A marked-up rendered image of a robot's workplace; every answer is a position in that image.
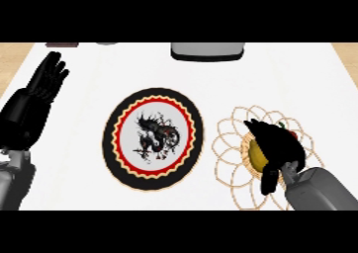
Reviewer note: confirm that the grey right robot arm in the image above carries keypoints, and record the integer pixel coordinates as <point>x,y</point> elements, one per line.
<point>320,189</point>

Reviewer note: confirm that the black red patterned plate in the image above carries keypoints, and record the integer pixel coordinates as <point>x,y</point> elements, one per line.
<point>153,138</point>

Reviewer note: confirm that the small red fruit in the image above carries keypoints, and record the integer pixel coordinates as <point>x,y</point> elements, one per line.
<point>295,134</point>

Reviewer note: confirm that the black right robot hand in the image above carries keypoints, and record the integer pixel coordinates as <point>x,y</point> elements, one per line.
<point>278,145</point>

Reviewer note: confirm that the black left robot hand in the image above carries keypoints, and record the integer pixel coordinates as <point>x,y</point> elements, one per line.
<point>25,108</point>

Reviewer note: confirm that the yellow lemon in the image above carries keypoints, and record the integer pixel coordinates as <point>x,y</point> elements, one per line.
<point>256,154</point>

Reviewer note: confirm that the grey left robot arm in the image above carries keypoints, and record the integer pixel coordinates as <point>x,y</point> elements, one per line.
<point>8,181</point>

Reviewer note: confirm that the grey black appliance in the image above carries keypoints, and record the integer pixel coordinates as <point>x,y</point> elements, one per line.
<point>207,51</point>

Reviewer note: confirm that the dark brown flat object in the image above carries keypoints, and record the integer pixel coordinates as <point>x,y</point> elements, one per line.
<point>62,44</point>

